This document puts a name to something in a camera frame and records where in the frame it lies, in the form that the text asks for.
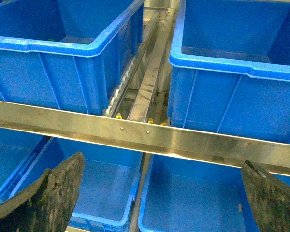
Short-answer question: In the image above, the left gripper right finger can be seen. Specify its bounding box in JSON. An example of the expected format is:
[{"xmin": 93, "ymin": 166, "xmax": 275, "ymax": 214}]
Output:
[{"xmin": 241, "ymin": 160, "xmax": 290, "ymax": 232}]

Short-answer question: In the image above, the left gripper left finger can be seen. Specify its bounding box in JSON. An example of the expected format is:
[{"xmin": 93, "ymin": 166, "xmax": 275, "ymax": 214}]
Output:
[{"xmin": 0, "ymin": 152, "xmax": 85, "ymax": 232}]

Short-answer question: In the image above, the blue bin with buttons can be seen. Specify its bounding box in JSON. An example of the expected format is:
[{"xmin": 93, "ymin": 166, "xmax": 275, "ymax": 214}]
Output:
[{"xmin": 0, "ymin": 0, "xmax": 144, "ymax": 115}]

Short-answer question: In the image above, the lower far left blue bin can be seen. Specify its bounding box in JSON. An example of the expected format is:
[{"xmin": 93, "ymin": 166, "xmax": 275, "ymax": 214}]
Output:
[{"xmin": 0, "ymin": 128, "xmax": 47, "ymax": 204}]

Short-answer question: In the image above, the lower right blue bin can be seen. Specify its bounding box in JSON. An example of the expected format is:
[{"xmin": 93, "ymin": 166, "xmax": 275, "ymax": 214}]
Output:
[{"xmin": 137, "ymin": 154, "xmax": 290, "ymax": 232}]

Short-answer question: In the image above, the white roller track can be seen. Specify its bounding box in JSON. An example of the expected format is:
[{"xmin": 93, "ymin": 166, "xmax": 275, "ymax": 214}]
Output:
[{"xmin": 102, "ymin": 38, "xmax": 148, "ymax": 118}]

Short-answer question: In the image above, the empty blue target bin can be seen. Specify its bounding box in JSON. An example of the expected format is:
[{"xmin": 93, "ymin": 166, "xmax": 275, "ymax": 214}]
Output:
[{"xmin": 167, "ymin": 0, "xmax": 290, "ymax": 144}]

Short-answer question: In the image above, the steel front shelf rail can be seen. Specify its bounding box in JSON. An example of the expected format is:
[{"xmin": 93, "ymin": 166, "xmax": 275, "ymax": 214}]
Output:
[{"xmin": 0, "ymin": 101, "xmax": 290, "ymax": 176}]

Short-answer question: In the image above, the steel centre divider rail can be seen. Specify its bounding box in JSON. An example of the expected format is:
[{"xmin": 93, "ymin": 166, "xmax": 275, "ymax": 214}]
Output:
[{"xmin": 128, "ymin": 9, "xmax": 175, "ymax": 123}]

